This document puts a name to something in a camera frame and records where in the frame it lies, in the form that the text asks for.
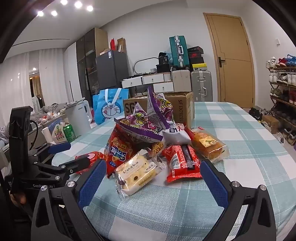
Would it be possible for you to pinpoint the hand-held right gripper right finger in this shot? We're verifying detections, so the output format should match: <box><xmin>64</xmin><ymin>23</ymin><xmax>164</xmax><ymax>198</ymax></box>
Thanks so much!
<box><xmin>200</xmin><ymin>159</ymin><xmax>277</xmax><ymax>241</ymax></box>

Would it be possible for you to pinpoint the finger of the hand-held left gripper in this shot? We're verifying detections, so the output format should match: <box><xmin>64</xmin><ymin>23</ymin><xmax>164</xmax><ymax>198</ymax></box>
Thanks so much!
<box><xmin>37</xmin><ymin>158</ymin><xmax>92</xmax><ymax>178</ymax></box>
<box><xmin>29</xmin><ymin>142</ymin><xmax>72</xmax><ymax>162</ymax></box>

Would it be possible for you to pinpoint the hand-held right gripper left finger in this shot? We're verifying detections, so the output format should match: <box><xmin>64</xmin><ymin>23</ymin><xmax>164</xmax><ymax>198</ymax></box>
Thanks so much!
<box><xmin>31</xmin><ymin>159</ymin><xmax>109</xmax><ymax>241</ymax></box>

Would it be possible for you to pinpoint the small red snack packet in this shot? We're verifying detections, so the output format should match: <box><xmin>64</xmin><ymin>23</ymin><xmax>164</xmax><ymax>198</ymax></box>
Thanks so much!
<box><xmin>74</xmin><ymin>152</ymin><xmax>107</xmax><ymax>175</ymax></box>

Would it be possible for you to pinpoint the red black noodle packet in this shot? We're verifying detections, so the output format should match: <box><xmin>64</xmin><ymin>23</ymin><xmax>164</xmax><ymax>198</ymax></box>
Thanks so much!
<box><xmin>162</xmin><ymin>144</ymin><xmax>203</xmax><ymax>183</ymax></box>

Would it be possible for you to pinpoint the orange cake packet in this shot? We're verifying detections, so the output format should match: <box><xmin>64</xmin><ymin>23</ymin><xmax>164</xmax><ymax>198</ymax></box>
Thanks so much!
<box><xmin>190</xmin><ymin>127</ymin><xmax>230</xmax><ymax>160</ymax></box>

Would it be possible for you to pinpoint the person's left hand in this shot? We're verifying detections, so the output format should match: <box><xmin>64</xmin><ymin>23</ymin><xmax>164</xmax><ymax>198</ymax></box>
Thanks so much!
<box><xmin>10</xmin><ymin>192</ymin><xmax>26</xmax><ymax>206</ymax></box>

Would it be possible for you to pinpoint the printed paper bag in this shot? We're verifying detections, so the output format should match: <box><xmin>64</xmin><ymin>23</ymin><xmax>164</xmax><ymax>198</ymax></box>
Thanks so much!
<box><xmin>47</xmin><ymin>118</ymin><xmax>70</xmax><ymax>144</ymax></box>

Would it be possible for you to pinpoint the green drink can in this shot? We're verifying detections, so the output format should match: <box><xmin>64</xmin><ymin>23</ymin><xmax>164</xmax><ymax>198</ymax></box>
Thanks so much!
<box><xmin>63</xmin><ymin>123</ymin><xmax>76</xmax><ymax>143</ymax></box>

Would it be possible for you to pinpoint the white paper roll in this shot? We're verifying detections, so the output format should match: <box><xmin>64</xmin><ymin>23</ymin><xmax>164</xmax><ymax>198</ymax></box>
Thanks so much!
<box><xmin>42</xmin><ymin>126</ymin><xmax>55</xmax><ymax>143</ymax></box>

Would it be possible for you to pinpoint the white electric kettle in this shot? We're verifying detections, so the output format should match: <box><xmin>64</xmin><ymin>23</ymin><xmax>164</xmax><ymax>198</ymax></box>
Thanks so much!
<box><xmin>63</xmin><ymin>100</ymin><xmax>92</xmax><ymax>137</ymax></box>

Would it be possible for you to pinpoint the grey blanket pile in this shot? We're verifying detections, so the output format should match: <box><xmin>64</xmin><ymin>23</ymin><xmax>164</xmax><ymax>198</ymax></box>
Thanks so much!
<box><xmin>30</xmin><ymin>104</ymin><xmax>68</xmax><ymax>124</ymax></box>

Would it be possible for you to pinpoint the red snack packet blue label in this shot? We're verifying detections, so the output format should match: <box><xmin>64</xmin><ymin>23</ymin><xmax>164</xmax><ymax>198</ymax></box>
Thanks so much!
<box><xmin>104</xmin><ymin>123</ymin><xmax>148</xmax><ymax>179</ymax></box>

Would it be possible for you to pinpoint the pale yellow cake packet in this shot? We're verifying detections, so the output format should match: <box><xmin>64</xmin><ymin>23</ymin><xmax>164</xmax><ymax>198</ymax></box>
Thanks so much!
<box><xmin>114</xmin><ymin>149</ymin><xmax>167</xmax><ymax>200</ymax></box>

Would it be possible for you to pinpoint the blue cartoon tote bag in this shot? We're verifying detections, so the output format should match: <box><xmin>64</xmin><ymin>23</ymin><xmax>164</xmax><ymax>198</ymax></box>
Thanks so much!
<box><xmin>92</xmin><ymin>88</ymin><xmax>129</xmax><ymax>125</ymax></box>

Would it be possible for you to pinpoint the white packet dark print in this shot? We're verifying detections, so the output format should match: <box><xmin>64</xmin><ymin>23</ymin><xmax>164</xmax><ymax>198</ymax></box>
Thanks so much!
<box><xmin>162</xmin><ymin>123</ymin><xmax>192</xmax><ymax>145</ymax></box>

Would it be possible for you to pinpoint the yellow striped snack packet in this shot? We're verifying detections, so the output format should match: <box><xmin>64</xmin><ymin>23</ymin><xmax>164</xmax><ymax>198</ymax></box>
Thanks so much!
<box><xmin>150</xmin><ymin>141</ymin><xmax>165</xmax><ymax>158</ymax></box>

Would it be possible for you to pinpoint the purple yellow snack packet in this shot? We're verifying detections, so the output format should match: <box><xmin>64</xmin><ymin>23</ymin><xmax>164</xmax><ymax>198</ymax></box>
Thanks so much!
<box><xmin>147</xmin><ymin>87</ymin><xmax>174</xmax><ymax>131</ymax></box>
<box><xmin>114</xmin><ymin>102</ymin><xmax>170</xmax><ymax>143</ymax></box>

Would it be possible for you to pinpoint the white curtain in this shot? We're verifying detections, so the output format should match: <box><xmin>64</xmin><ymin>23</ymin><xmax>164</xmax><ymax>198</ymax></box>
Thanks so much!
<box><xmin>0</xmin><ymin>49</ymin><xmax>68</xmax><ymax>122</ymax></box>

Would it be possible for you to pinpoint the white wardrobe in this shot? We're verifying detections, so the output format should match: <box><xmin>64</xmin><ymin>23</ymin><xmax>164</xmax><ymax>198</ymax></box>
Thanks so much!
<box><xmin>63</xmin><ymin>43</ymin><xmax>83</xmax><ymax>105</ymax></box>

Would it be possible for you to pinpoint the pile of dark shoes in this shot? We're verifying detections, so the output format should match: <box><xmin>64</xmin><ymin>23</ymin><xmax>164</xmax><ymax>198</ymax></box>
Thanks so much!
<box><xmin>248</xmin><ymin>107</ymin><xmax>263</xmax><ymax>121</ymax></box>

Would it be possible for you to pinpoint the small brown cardboard box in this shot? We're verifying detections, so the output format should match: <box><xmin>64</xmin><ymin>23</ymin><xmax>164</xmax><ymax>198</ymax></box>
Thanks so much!
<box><xmin>262</xmin><ymin>115</ymin><xmax>280</xmax><ymax>134</ymax></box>

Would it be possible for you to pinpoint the tall dark glass cabinet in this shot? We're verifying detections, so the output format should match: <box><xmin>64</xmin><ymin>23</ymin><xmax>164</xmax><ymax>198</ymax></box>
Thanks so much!
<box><xmin>76</xmin><ymin>28</ymin><xmax>109</xmax><ymax>100</ymax></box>

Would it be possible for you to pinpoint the dark grey fridge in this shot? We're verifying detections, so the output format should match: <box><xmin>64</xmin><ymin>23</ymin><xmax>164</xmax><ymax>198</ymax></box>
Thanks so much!
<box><xmin>96</xmin><ymin>50</ymin><xmax>129</xmax><ymax>90</ymax></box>

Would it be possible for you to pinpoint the silver suitcase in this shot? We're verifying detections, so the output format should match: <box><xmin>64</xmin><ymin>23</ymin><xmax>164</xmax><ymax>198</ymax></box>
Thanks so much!
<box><xmin>190</xmin><ymin>70</ymin><xmax>213</xmax><ymax>102</ymax></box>

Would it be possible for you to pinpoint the beige suitcase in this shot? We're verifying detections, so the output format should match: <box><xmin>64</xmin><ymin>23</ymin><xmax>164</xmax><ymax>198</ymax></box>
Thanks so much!
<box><xmin>171</xmin><ymin>70</ymin><xmax>192</xmax><ymax>92</ymax></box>

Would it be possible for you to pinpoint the white drawer desk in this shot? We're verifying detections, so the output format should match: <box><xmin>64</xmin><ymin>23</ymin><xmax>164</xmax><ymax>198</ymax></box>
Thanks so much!
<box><xmin>121</xmin><ymin>72</ymin><xmax>175</xmax><ymax>93</ymax></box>

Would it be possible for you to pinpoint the oval metal hoop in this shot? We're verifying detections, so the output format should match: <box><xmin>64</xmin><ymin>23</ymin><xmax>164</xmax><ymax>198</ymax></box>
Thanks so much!
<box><xmin>133</xmin><ymin>57</ymin><xmax>160</xmax><ymax>75</ymax></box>

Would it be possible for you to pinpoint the wooden door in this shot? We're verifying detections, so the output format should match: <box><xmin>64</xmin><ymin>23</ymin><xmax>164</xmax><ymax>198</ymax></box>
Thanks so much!
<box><xmin>203</xmin><ymin>13</ymin><xmax>255</xmax><ymax>108</ymax></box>

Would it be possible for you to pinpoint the wooden shoe rack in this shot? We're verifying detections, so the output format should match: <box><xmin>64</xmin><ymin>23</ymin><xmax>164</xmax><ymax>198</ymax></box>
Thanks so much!
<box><xmin>266</xmin><ymin>59</ymin><xmax>296</xmax><ymax>145</ymax></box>

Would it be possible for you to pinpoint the folded brown cardboard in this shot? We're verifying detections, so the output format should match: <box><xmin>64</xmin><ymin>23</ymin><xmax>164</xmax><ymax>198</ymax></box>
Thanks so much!
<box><xmin>117</xmin><ymin>37</ymin><xmax>127</xmax><ymax>53</ymax></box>

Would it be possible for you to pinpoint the small black box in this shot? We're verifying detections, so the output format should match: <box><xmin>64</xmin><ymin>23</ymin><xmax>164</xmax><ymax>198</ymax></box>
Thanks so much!
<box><xmin>158</xmin><ymin>52</ymin><xmax>171</xmax><ymax>65</ymax></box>

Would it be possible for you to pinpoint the teal suitcase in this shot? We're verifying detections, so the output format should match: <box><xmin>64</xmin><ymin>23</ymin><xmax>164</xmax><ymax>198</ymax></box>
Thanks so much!
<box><xmin>169</xmin><ymin>35</ymin><xmax>191</xmax><ymax>69</ymax></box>

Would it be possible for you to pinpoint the shoe rack with shoes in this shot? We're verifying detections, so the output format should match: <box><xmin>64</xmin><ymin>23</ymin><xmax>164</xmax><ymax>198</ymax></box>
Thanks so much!
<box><xmin>266</xmin><ymin>54</ymin><xmax>296</xmax><ymax>144</ymax></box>

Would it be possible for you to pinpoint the black cable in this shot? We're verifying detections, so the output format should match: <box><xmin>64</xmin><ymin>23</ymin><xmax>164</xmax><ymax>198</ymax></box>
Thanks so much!
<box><xmin>29</xmin><ymin>120</ymin><xmax>39</xmax><ymax>149</ymax></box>

